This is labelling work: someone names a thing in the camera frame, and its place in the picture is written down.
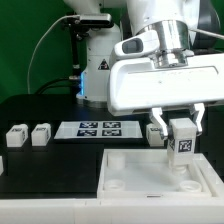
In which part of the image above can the white tag sheet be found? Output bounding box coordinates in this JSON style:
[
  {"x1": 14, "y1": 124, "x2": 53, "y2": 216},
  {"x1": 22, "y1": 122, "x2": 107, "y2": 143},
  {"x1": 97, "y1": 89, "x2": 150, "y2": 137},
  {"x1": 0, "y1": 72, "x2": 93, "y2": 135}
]
[{"x1": 54, "y1": 121, "x2": 142, "y2": 139}]

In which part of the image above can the white L-shaped fence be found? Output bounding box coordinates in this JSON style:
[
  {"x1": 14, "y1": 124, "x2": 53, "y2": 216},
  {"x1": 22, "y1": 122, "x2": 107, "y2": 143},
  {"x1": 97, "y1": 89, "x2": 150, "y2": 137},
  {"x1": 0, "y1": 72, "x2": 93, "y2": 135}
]
[{"x1": 0, "y1": 154, "x2": 224, "y2": 224}]

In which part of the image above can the white square tabletop tray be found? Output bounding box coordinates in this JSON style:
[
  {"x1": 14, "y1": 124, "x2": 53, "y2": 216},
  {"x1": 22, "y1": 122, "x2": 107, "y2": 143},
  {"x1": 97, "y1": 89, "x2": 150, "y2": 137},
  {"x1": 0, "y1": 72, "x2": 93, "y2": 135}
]
[{"x1": 97, "y1": 149, "x2": 212, "y2": 199}]

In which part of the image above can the black cable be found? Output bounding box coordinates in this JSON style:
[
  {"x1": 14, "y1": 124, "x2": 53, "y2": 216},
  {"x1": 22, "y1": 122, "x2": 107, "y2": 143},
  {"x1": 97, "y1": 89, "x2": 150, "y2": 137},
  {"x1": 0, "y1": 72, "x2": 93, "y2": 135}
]
[{"x1": 35, "y1": 77, "x2": 81, "y2": 96}]

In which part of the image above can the white cable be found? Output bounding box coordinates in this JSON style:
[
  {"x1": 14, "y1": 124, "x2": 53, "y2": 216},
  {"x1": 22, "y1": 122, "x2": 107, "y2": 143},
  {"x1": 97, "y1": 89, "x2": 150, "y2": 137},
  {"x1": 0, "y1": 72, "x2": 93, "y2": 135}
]
[{"x1": 26, "y1": 14, "x2": 81, "y2": 95}]

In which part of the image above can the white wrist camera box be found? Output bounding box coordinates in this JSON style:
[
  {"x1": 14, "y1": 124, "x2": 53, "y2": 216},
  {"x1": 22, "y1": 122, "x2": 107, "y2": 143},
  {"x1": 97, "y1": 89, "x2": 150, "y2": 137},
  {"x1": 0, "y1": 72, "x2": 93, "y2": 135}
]
[{"x1": 112, "y1": 30, "x2": 160, "y2": 60}]

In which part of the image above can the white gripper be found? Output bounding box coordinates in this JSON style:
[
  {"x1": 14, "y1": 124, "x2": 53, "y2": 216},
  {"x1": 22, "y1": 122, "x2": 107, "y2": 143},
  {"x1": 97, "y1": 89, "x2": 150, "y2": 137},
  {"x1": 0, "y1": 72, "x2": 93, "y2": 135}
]
[{"x1": 107, "y1": 54, "x2": 224, "y2": 140}]

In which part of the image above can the black camera on stand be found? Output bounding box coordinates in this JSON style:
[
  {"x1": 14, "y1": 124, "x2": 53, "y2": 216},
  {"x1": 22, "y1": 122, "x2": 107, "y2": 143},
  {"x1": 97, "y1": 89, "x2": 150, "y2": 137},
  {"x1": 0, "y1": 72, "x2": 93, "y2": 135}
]
[{"x1": 62, "y1": 14, "x2": 119, "y2": 104}]

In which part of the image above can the white block at left edge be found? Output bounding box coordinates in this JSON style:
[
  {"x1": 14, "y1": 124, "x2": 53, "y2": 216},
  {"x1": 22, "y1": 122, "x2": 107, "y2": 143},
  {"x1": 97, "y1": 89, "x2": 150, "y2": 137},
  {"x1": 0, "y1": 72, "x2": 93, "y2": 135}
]
[{"x1": 0, "y1": 156, "x2": 4, "y2": 176}]

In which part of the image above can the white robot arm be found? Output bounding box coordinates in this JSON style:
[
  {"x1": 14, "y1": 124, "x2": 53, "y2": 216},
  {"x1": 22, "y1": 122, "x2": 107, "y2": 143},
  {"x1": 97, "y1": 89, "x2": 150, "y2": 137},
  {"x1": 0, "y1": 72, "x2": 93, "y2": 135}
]
[{"x1": 63, "y1": 0, "x2": 224, "y2": 138}]

